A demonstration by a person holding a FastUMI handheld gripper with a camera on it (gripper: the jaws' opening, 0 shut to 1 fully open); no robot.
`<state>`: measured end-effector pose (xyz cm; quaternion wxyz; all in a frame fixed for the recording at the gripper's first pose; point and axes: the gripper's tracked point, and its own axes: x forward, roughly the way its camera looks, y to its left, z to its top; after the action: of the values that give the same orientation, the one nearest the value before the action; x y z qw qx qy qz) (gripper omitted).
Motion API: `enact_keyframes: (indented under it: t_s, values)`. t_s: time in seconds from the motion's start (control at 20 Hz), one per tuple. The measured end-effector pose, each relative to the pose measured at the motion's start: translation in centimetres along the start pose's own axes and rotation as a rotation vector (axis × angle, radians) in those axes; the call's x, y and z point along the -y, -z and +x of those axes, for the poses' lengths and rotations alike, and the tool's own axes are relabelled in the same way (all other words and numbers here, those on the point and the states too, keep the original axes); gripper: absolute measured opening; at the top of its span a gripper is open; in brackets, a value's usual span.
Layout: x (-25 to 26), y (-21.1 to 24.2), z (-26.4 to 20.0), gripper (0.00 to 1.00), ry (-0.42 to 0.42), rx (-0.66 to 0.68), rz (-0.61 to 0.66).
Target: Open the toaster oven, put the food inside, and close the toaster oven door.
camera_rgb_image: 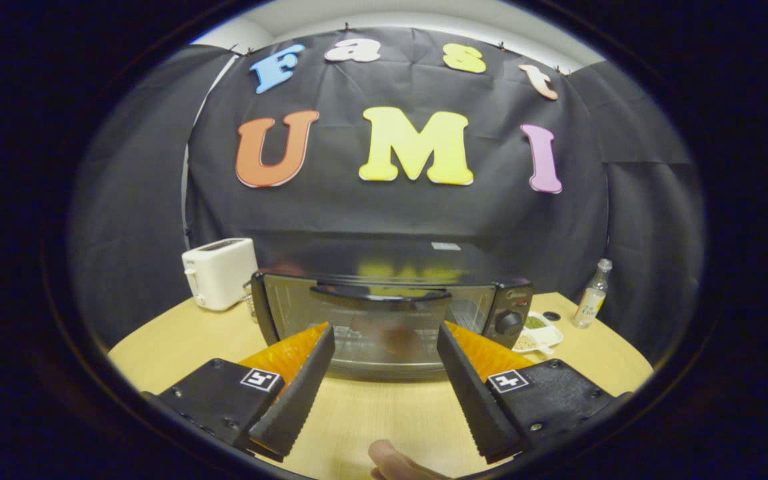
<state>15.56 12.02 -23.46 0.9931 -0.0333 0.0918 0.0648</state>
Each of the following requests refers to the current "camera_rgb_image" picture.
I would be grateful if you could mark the black toaster oven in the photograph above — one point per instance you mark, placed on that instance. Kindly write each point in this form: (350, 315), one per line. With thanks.
(384, 296)

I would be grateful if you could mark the white divided dish with grains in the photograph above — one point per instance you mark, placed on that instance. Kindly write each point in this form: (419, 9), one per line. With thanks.
(547, 333)

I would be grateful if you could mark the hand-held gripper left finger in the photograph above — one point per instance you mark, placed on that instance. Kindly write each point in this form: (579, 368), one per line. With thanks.
(300, 393)

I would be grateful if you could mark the clear glass bottle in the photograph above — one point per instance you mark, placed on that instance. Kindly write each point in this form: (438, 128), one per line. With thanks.
(590, 300)

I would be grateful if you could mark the white pop-up toaster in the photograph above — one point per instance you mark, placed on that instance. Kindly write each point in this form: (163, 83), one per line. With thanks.
(220, 270)

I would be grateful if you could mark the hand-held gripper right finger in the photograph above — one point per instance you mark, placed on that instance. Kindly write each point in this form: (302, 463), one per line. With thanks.
(470, 393)

